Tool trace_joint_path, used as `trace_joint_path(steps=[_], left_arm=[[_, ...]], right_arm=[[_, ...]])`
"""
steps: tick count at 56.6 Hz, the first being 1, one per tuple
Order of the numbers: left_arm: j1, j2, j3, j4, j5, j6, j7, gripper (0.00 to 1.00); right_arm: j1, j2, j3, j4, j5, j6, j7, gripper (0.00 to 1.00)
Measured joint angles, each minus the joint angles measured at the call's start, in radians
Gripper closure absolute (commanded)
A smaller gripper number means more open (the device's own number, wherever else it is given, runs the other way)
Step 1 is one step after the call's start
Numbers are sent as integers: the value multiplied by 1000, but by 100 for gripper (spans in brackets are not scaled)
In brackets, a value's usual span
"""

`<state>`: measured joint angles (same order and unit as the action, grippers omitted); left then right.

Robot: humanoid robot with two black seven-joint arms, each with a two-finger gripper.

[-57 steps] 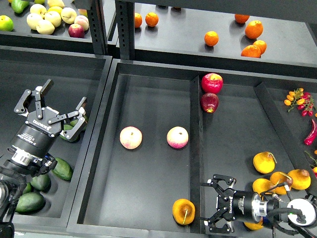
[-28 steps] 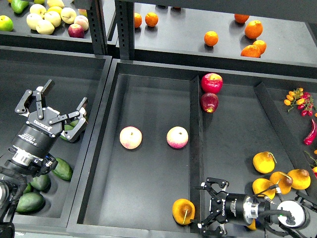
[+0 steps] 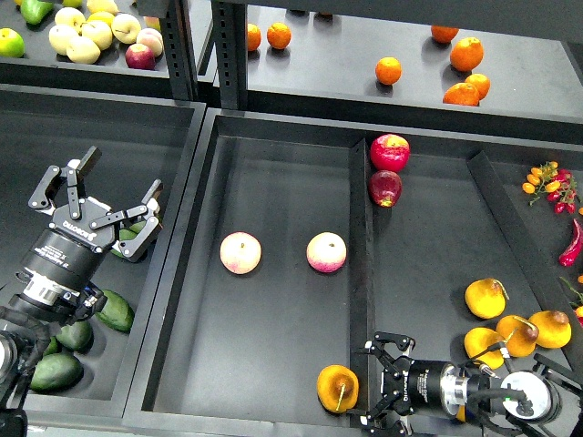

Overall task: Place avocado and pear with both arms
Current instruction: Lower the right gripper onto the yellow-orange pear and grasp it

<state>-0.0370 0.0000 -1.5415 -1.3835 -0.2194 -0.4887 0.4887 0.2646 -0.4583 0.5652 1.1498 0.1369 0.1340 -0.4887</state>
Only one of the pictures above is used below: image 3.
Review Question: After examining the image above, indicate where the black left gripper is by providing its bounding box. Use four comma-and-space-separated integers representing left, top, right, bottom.
27, 147, 163, 262

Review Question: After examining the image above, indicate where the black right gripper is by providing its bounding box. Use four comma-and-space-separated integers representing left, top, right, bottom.
354, 331, 415, 437

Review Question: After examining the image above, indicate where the dark green avocado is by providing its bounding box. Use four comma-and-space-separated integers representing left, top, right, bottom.
95, 290, 135, 332

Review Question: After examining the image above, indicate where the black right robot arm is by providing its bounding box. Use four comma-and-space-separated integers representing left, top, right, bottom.
354, 331, 582, 436

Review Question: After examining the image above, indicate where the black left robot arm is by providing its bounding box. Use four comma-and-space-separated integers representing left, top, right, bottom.
1, 147, 163, 436

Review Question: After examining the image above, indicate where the round green avocado lower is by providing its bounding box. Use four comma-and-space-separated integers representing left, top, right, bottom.
110, 229, 138, 258

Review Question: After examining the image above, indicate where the round green avocado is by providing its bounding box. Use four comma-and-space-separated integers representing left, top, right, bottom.
110, 229, 138, 258
128, 220, 147, 234

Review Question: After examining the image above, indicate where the round green avocado upper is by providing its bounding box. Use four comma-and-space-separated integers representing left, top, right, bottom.
128, 220, 147, 234

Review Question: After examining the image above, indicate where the yellow pear bottom right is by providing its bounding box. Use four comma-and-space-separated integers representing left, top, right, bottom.
455, 405, 466, 422

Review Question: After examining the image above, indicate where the yellow pear hidden middle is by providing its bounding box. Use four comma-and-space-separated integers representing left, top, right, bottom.
464, 327, 504, 370

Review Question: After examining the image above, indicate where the dark avocado middle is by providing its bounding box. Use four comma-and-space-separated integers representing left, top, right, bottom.
56, 320, 94, 352

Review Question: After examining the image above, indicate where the yellow pear upper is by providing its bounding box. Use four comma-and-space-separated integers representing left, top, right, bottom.
465, 278, 508, 320

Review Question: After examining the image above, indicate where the dark avocado left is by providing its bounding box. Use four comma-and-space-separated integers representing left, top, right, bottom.
43, 336, 61, 356

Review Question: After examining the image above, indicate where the yellow pear brown tip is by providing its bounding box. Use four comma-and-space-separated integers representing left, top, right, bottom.
496, 315, 539, 358

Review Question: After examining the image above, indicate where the pale yellow pear front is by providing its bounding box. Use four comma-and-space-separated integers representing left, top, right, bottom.
66, 36, 101, 65

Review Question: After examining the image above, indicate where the pale yellow pear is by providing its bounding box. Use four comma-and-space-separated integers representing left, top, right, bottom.
55, 6, 87, 34
111, 14, 141, 45
48, 25, 78, 56
66, 36, 101, 65
81, 20, 113, 51

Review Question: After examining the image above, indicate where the dark avocado bottom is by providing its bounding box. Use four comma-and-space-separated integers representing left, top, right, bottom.
30, 353, 84, 392

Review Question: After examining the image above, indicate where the pale yellow pear centre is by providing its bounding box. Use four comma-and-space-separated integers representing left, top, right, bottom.
81, 20, 113, 51

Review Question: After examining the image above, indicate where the pale yellow pear left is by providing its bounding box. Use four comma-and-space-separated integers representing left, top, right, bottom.
48, 25, 78, 56

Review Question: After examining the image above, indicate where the pale yellow pear right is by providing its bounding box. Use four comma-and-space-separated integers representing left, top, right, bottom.
111, 14, 141, 45

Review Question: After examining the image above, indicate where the yellow pear far right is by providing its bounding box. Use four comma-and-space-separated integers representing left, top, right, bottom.
528, 310, 572, 349

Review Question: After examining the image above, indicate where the pale yellow pear back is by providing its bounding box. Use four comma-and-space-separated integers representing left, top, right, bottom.
55, 6, 87, 34

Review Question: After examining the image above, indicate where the black left tray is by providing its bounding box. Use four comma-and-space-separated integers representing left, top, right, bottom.
1, 85, 206, 427

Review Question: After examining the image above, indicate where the black tray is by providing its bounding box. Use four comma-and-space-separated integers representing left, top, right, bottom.
1, 85, 206, 427
125, 110, 582, 436

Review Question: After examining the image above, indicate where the pink yellow apple right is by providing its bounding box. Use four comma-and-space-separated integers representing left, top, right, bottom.
306, 231, 347, 273

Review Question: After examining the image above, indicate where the pink yellow apple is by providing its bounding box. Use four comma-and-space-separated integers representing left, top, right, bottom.
220, 231, 261, 275
306, 231, 347, 273

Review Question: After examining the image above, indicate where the pink yellow apple left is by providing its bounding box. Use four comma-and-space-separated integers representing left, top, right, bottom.
220, 231, 261, 275

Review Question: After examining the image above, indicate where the red apple on shelf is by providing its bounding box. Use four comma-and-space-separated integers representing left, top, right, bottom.
125, 43, 156, 71

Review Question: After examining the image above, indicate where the black centre tray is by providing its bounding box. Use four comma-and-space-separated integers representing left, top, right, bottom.
125, 110, 582, 436

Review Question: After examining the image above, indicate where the pale peach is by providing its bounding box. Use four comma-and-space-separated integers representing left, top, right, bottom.
136, 27, 164, 57

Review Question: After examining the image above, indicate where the green apple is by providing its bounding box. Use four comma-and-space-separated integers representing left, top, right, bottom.
0, 27, 26, 58

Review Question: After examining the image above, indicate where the dark red apple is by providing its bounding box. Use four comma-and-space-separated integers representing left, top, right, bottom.
368, 170, 403, 208

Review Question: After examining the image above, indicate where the green pepper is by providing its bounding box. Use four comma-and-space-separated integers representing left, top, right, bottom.
20, 0, 54, 25

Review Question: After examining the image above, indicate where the bright red apple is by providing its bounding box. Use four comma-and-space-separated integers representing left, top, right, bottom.
370, 134, 410, 173

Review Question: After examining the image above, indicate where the orange far left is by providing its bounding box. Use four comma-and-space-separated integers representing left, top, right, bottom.
247, 23, 262, 52

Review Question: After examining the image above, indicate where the red chili pepper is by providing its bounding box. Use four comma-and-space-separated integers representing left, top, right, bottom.
558, 218, 582, 267

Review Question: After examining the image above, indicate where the cherry tomato bunch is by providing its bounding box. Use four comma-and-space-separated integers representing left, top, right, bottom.
521, 161, 582, 214

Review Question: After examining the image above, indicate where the orange lower right front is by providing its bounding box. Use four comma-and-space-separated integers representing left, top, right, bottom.
443, 82, 480, 107

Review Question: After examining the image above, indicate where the black shelf post left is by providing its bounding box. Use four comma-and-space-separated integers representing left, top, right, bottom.
160, 0, 199, 101

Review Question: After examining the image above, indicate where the black shelf post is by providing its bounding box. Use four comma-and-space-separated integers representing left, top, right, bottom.
211, 1, 248, 110
160, 0, 199, 101

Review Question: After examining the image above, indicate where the black shelf post right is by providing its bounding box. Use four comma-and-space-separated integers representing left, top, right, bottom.
211, 1, 248, 110

